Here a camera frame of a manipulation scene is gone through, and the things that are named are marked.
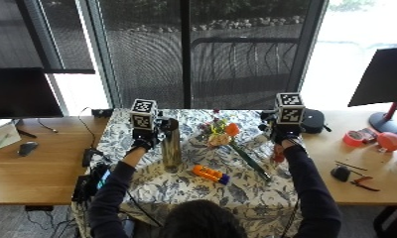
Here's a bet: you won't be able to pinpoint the person's left hand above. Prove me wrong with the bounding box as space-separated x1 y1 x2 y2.
128 118 173 154

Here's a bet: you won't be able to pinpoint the person's right hand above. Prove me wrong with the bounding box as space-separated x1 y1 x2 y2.
258 110 304 147

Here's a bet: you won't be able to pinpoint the steel vacuum bottle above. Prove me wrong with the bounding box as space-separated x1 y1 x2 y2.
160 118 184 171

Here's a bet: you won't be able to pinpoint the white marker cube left glove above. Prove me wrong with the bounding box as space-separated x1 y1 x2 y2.
128 98 159 131

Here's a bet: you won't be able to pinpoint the white marker cube glove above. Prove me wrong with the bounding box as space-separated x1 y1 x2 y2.
128 98 159 131
274 92 306 126

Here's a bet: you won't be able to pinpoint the white marker cube right glove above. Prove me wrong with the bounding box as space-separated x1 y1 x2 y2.
274 92 306 126

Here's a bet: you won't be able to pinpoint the black zip pouch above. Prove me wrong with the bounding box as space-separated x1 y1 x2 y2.
300 108 333 135

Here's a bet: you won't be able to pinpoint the artificial flower bouquet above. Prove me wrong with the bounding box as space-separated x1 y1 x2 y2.
197 108 274 182

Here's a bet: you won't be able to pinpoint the small black box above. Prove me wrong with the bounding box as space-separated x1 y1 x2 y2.
91 108 113 118

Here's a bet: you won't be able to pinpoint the orange tube with purple cap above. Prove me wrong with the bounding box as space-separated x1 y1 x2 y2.
190 164 232 186

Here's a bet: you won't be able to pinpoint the black power adapter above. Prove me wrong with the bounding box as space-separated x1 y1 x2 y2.
81 148 112 169

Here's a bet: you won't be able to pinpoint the red tape roll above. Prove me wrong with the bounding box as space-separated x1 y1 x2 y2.
341 130 366 148

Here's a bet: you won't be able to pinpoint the phone with blue screen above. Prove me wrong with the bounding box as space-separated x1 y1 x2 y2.
96 168 112 190

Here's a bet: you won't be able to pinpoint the small black computer mouse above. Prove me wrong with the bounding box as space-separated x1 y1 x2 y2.
329 165 351 183

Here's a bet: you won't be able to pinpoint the thin wooden stick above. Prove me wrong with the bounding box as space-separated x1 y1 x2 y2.
333 160 369 172

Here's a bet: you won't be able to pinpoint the blue floral tablecloth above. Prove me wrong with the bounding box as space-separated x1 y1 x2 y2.
71 108 306 238

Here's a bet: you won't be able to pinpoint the black flat device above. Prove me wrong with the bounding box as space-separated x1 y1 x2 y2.
71 174 96 203

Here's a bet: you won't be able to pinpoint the monitor with red stand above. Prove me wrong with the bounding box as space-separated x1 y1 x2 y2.
346 46 397 141

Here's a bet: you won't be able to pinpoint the dark grey computer mouse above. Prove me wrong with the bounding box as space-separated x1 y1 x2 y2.
16 141 40 158

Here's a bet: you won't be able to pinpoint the black monitor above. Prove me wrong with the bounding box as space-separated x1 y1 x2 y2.
0 66 67 120

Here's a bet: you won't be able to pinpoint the white paper sheet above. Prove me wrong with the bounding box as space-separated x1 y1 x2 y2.
0 120 23 154

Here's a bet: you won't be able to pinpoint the black chair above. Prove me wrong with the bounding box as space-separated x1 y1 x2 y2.
373 204 397 238

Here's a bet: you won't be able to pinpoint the dark roller shade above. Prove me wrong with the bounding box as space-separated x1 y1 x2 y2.
0 0 97 75

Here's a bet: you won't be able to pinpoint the red-handled scissors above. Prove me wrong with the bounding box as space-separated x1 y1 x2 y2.
272 144 288 165

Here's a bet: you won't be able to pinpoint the black glove cable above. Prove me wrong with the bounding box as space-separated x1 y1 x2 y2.
124 187 165 229

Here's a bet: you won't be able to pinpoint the red-handled pliers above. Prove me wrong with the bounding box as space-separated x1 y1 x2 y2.
349 176 382 193

